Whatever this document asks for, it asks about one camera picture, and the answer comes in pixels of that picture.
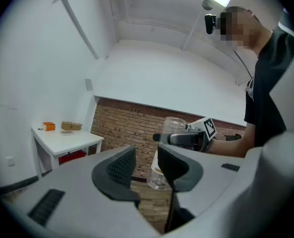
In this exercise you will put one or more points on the person's head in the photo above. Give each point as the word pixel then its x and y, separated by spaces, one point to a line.
pixel 241 26

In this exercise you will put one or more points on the white table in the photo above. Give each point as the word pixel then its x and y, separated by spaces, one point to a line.
pixel 70 142

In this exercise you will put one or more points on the orange box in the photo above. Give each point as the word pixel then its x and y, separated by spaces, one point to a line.
pixel 49 126

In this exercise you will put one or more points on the black head camera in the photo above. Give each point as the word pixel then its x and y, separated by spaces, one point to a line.
pixel 209 23

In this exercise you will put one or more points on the person's right forearm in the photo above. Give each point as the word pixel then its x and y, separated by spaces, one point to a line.
pixel 232 147

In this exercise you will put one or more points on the white wall conduit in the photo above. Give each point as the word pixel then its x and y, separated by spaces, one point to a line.
pixel 80 26

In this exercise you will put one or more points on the white wall socket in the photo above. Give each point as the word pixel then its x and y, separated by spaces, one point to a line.
pixel 11 161

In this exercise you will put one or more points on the woven wicker box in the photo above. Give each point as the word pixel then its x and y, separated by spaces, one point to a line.
pixel 71 126

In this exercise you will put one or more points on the grey wall plate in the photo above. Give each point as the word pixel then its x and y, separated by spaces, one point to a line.
pixel 89 84

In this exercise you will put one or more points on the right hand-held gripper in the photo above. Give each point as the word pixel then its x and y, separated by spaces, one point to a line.
pixel 209 129

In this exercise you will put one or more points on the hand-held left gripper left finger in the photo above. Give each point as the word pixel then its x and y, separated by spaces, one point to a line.
pixel 70 207

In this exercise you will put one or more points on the grey square coaster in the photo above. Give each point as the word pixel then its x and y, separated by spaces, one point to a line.
pixel 67 133

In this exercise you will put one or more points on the black t-shirt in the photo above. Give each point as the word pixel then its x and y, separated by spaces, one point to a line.
pixel 268 83

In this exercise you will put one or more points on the round smoke detector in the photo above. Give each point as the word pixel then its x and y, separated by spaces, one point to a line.
pixel 207 4

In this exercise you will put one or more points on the clear plastic jar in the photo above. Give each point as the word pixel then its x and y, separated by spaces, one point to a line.
pixel 158 180

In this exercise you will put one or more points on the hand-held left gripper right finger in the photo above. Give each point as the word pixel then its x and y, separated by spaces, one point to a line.
pixel 206 180

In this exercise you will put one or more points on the red box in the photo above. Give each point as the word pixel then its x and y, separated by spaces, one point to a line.
pixel 72 157

